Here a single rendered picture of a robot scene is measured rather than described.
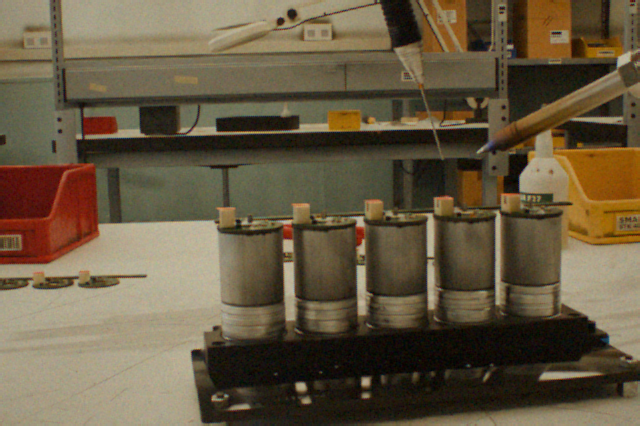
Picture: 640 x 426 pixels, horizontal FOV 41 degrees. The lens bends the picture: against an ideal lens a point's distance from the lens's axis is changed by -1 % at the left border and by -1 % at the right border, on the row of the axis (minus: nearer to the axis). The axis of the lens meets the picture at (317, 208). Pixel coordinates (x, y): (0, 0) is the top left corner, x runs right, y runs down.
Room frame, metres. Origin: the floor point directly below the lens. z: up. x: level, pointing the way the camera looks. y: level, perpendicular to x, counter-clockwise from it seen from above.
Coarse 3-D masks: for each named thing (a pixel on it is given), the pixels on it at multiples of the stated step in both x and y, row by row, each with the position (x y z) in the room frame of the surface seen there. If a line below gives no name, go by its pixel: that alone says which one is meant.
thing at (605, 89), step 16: (624, 64) 0.29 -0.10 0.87; (608, 80) 0.29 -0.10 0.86; (624, 80) 0.29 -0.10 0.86; (576, 96) 0.30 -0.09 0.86; (592, 96) 0.30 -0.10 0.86; (608, 96) 0.30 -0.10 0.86; (544, 112) 0.31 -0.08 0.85; (560, 112) 0.30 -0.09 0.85; (576, 112) 0.30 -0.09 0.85; (512, 128) 0.31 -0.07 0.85; (528, 128) 0.31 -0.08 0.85; (544, 128) 0.31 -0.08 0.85; (496, 144) 0.32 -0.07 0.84; (512, 144) 0.32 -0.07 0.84
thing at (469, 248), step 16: (448, 224) 0.33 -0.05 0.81; (464, 224) 0.32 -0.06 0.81; (480, 224) 0.32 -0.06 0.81; (448, 240) 0.33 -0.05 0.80; (464, 240) 0.32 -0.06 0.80; (480, 240) 0.32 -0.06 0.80; (448, 256) 0.33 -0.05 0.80; (464, 256) 0.32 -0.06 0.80; (480, 256) 0.32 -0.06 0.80; (448, 272) 0.33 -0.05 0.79; (464, 272) 0.32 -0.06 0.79; (480, 272) 0.32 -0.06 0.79; (448, 288) 0.33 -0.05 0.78; (464, 288) 0.32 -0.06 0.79; (480, 288) 0.32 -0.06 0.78; (448, 304) 0.33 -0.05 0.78; (464, 304) 0.32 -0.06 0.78; (480, 304) 0.32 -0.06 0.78; (448, 320) 0.33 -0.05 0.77; (464, 320) 0.32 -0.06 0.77; (480, 320) 0.32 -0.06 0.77
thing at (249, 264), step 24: (240, 240) 0.31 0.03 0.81; (264, 240) 0.31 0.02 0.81; (240, 264) 0.31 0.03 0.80; (264, 264) 0.31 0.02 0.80; (240, 288) 0.31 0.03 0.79; (264, 288) 0.31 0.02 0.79; (240, 312) 0.31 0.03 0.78; (264, 312) 0.31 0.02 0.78; (240, 336) 0.31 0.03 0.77; (264, 336) 0.31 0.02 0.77
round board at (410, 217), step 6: (384, 216) 0.32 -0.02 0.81; (390, 216) 0.32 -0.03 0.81; (408, 216) 0.33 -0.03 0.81; (414, 216) 0.33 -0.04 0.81; (420, 216) 0.33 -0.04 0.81; (426, 216) 0.33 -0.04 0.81; (366, 222) 0.33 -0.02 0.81; (372, 222) 0.32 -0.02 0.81; (378, 222) 0.32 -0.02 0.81; (384, 222) 0.32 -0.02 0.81; (390, 222) 0.32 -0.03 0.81; (396, 222) 0.32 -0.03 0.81; (402, 222) 0.32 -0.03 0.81; (408, 222) 0.32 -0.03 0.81; (414, 222) 0.32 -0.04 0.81; (420, 222) 0.32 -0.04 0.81
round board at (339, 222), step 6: (312, 216) 0.33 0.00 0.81; (294, 222) 0.32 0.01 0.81; (312, 222) 0.32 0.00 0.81; (318, 222) 0.32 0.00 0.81; (336, 222) 0.32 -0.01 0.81; (342, 222) 0.32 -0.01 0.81; (348, 222) 0.32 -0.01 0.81; (354, 222) 0.32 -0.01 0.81; (300, 228) 0.32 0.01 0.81; (306, 228) 0.31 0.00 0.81; (312, 228) 0.31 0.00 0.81; (318, 228) 0.31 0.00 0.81; (324, 228) 0.31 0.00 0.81; (330, 228) 0.31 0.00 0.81; (336, 228) 0.31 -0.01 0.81
